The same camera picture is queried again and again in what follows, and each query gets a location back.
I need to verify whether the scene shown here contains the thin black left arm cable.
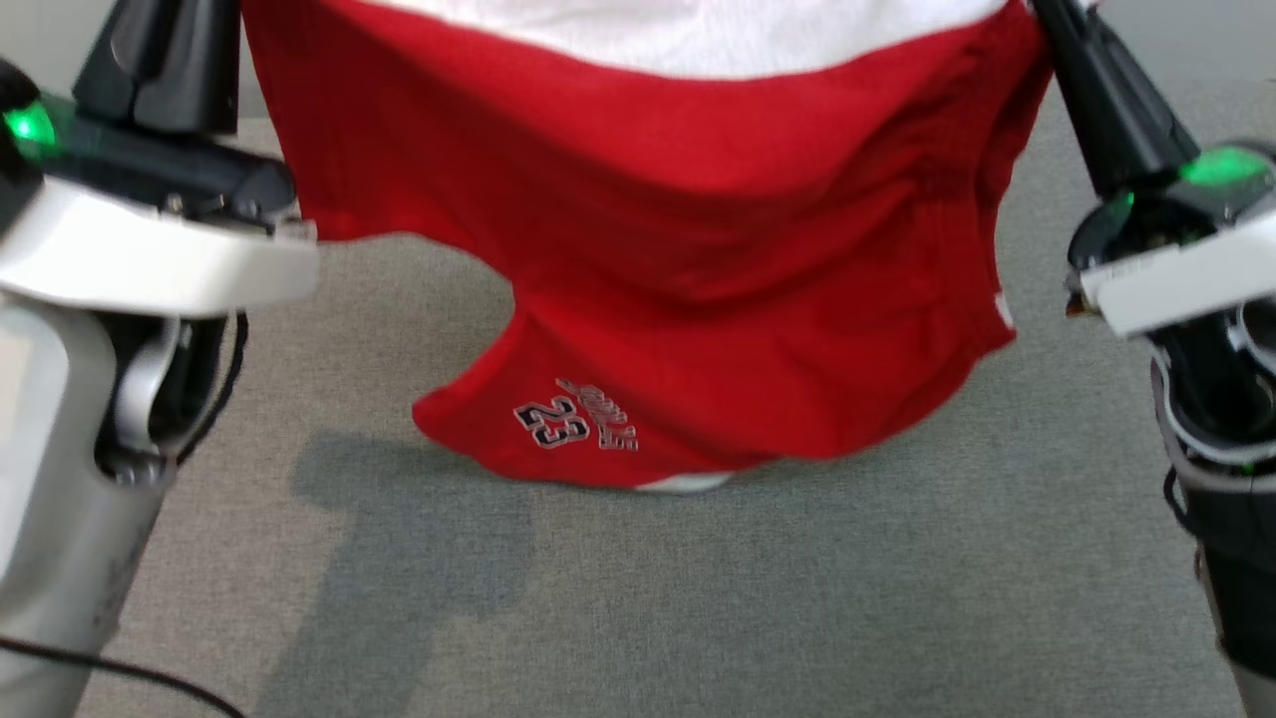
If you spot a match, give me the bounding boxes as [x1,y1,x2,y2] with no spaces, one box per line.
[0,636,248,718]

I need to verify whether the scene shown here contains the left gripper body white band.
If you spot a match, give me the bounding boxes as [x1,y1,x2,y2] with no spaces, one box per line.
[0,58,320,320]

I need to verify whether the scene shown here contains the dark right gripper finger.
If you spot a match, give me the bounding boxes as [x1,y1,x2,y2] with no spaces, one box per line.
[1027,0,1202,200]

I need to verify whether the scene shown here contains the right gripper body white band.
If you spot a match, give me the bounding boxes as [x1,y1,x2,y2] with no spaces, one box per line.
[1065,140,1276,340]

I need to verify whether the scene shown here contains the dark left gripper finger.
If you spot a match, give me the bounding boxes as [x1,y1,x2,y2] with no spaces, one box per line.
[138,0,241,137]
[73,0,151,121]

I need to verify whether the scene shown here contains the red basketball shorts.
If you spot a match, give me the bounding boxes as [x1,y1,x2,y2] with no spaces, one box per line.
[239,0,1056,495]

